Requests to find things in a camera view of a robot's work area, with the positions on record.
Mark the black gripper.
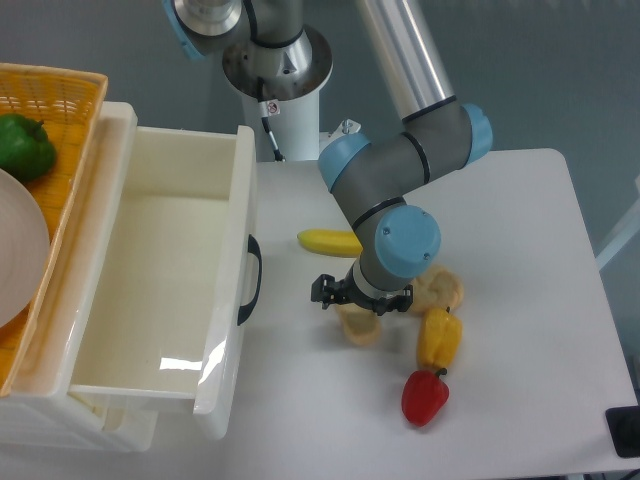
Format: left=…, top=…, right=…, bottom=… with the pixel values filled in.
left=310, top=274, right=413, bottom=316

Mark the rectangular tan bread loaf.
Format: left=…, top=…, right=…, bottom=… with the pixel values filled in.
left=336, top=304, right=381, bottom=347

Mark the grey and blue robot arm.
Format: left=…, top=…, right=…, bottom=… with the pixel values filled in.
left=163, top=1, right=493, bottom=314

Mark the round tan bread roll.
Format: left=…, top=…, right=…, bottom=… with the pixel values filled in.
left=409, top=264, right=465, bottom=315

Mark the yellow banana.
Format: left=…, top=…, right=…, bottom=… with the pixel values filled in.
left=297, top=229, right=362, bottom=258

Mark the yellow bell pepper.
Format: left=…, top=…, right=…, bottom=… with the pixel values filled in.
left=416, top=307, right=463, bottom=370

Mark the red bell pepper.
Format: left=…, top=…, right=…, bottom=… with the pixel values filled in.
left=401, top=368, right=450, bottom=428

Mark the white plastic drawer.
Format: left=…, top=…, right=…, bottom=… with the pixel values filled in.
left=70, top=126, right=256, bottom=440

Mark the black device at edge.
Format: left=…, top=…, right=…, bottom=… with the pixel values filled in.
left=605, top=405, right=640, bottom=458

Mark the white plastic drawer cabinet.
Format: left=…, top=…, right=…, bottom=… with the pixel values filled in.
left=1, top=102, right=157, bottom=452

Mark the beige round plate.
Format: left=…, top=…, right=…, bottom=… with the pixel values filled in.
left=1, top=171, right=50, bottom=327

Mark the orange woven basket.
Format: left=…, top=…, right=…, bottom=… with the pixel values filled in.
left=1, top=63, right=108, bottom=397

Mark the green bell pepper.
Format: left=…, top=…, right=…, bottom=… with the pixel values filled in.
left=1, top=113, right=57, bottom=183

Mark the black drawer handle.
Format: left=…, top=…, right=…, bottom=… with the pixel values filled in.
left=237, top=234, right=263, bottom=326

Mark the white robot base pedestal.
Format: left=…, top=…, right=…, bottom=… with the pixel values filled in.
left=222, top=25, right=333, bottom=162

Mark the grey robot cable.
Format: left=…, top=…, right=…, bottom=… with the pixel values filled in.
left=256, top=77, right=286, bottom=162

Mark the white frame at right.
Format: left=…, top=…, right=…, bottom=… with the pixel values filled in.
left=595, top=177, right=639, bottom=272

